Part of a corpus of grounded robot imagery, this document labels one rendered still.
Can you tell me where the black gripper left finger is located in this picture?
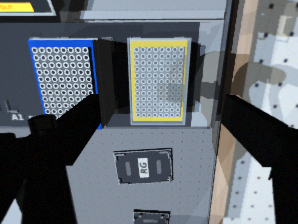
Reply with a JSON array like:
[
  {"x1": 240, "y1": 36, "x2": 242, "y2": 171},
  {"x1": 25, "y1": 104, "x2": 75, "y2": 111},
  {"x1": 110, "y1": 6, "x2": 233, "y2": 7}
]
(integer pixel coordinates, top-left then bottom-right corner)
[{"x1": 0, "y1": 94, "x2": 101, "y2": 224}]

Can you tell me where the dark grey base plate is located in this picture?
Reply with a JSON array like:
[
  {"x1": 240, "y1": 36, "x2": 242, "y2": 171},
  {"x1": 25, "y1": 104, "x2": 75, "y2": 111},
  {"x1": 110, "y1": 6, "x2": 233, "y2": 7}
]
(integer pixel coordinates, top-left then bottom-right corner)
[{"x1": 66, "y1": 0, "x2": 235, "y2": 224}]

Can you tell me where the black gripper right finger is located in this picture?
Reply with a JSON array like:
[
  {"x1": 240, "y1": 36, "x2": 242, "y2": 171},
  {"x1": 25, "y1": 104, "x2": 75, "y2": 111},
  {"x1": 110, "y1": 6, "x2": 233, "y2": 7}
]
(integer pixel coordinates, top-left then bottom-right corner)
[{"x1": 221, "y1": 95, "x2": 298, "y2": 224}]

